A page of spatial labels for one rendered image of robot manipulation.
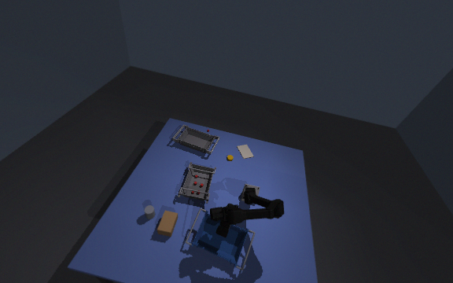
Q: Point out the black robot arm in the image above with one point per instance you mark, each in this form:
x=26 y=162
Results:
x=234 y=214

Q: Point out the grey cylinder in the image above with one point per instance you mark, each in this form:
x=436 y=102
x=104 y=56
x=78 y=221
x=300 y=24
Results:
x=149 y=212

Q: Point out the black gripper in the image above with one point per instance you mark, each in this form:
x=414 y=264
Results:
x=223 y=229

